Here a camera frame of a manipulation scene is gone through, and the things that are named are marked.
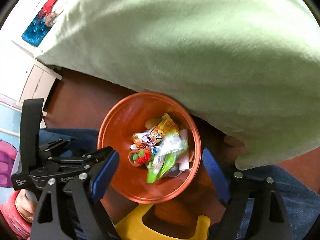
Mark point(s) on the yellow plastic stool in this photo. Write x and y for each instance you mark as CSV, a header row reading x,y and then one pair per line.
x,y
132,225

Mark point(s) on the white nightstand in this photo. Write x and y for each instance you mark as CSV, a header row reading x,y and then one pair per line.
x,y
40,85

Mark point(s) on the white paper packet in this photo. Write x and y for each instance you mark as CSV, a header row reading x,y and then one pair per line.
x,y
186,155

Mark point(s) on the orange plastic bin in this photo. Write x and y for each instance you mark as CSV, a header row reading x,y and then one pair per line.
x,y
120,175

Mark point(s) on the cream headboard with blue padding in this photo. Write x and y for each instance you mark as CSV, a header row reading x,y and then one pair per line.
x,y
35,33

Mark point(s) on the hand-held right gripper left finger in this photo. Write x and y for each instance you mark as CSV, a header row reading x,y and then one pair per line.
x,y
105,175

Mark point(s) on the person's left hand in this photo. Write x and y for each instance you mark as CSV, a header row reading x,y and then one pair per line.
x,y
25,207

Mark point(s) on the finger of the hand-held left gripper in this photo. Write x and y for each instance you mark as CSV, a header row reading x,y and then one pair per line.
x,y
50,146
75,161

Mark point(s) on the person's right leg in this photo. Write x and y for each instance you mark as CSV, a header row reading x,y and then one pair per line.
x,y
300,200

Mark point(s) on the person's leg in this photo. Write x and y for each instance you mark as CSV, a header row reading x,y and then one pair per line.
x,y
300,200
75,133

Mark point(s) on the bed with green blanket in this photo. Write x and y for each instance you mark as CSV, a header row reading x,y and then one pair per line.
x,y
187,42

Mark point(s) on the green clear wrapper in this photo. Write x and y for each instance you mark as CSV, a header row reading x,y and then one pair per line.
x,y
165,160

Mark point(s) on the person's left forearm pink sleeve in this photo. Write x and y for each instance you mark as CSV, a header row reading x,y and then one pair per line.
x,y
11,217

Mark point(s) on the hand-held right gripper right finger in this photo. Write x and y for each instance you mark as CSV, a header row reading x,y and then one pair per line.
x,y
216,177

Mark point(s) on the red green small wrapper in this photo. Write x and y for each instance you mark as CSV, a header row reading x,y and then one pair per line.
x,y
141,158

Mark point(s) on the person's left leg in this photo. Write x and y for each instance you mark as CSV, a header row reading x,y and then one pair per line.
x,y
75,133

